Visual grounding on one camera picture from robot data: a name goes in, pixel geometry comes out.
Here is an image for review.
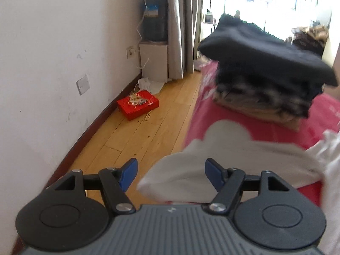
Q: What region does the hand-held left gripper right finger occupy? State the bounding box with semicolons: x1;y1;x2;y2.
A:
205;158;296;214

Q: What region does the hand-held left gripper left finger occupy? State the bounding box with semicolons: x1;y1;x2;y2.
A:
45;158;138;214

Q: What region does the white shirt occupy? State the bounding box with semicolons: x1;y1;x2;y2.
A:
137;130;340;255

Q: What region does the stack of folded clothes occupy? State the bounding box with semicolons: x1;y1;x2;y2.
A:
198;14;338;130

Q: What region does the pink floral blanket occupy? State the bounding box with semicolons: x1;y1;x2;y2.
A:
183;58;340;208

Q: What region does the red gift box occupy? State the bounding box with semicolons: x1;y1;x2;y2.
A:
117;90;160;121

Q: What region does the white plastic bag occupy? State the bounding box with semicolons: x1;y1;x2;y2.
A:
138;78;165;95

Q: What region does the grey curtain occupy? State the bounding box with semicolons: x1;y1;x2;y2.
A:
165;0;204;80

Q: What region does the white wall switch plate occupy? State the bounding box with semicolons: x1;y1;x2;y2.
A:
76;75;91;95

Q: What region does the white wall socket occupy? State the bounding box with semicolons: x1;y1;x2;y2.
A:
127;45;140;59

